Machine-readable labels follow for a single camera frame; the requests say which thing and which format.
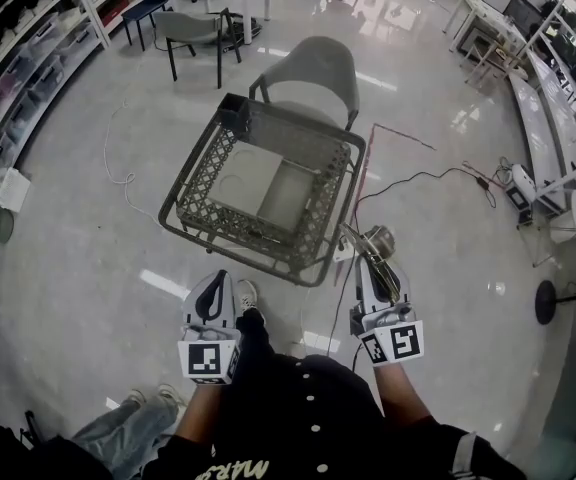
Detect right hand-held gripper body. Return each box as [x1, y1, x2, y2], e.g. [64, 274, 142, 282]
[349, 301, 426, 370]

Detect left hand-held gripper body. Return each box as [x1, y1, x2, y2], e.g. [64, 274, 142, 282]
[176, 322, 244, 387]

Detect grey plastic tray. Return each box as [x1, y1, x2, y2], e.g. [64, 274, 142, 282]
[206, 144, 320, 235]

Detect person's right forearm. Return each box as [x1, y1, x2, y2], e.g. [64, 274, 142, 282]
[372, 361, 438, 425]

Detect person's left forearm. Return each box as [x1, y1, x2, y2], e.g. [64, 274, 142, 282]
[174, 379, 235, 442]

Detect person's white sneaker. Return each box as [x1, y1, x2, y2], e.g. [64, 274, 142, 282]
[237, 279, 260, 315]

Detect person's black button shirt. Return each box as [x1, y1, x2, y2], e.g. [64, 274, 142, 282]
[141, 307, 525, 480]

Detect legs in light blue jeans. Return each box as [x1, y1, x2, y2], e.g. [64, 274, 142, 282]
[70, 383, 187, 472]

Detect black floor stand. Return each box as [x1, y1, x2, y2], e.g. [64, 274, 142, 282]
[534, 279, 576, 325]

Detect white floor device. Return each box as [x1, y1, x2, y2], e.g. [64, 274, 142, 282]
[504, 162, 538, 225]

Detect black square pen holder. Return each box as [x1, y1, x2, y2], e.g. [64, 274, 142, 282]
[217, 92, 253, 142]

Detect white perforated box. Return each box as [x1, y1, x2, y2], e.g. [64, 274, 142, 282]
[0, 167, 33, 214]

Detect row of clear storage boxes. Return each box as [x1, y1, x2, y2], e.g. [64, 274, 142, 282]
[0, 17, 97, 162]

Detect blue chair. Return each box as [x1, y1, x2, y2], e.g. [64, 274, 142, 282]
[119, 0, 170, 53]

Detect black floor cable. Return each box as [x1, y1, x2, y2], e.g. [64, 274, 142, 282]
[326, 166, 485, 365]

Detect white floor cable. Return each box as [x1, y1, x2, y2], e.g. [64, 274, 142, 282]
[102, 99, 163, 218]

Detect grey chair black frame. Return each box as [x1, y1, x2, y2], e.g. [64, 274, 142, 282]
[247, 34, 362, 135]
[152, 7, 245, 90]

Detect wooden frame stool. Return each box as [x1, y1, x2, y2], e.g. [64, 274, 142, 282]
[459, 17, 500, 68]

